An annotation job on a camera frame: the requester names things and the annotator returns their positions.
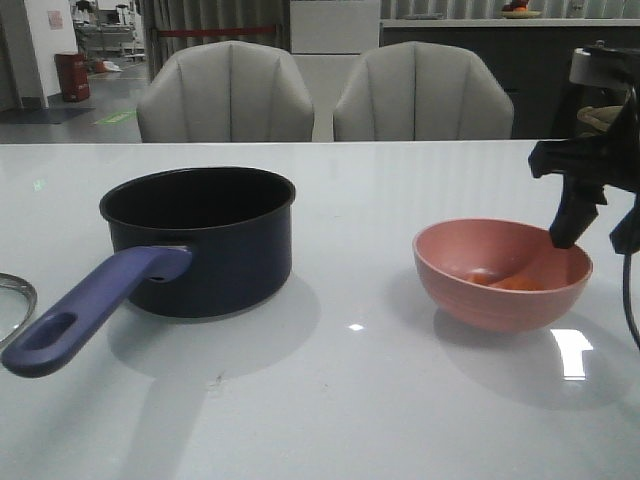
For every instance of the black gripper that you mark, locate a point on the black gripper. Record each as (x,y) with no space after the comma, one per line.
(588,163)

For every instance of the orange ham pieces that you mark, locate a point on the orange ham pieces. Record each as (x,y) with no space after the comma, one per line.
(515,282)

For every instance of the pink bowl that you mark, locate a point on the pink bowl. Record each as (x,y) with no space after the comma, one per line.
(446,252)

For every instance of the dark blue saucepan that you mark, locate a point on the dark blue saucepan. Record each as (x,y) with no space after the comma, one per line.
(188,243)

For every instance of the glass lid with blue knob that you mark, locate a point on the glass lid with blue knob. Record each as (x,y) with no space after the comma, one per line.
(18,302)

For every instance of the beige cushion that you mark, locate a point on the beige cushion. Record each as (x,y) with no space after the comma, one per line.
(598,119)

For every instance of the dark counter with white top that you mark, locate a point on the dark counter with white top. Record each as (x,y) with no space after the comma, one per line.
(530,58)

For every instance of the fruit plate on counter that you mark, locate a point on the fruit plate on counter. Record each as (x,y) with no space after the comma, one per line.
(518,9)

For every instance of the right grey upholstered chair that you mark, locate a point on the right grey upholstered chair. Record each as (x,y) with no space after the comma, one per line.
(416,91)

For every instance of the grey upholstered chair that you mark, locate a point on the grey upholstered chair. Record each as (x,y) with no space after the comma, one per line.
(230,91)
(416,91)

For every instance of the white cabinet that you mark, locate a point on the white cabinet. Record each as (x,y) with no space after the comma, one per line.
(326,38)

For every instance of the left grey upholstered chair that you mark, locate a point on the left grey upholstered chair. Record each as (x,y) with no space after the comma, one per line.
(230,91)

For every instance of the red bin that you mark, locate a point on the red bin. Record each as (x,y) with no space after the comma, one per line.
(72,76)

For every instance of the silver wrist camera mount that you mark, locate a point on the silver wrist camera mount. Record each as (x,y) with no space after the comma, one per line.
(614,68)

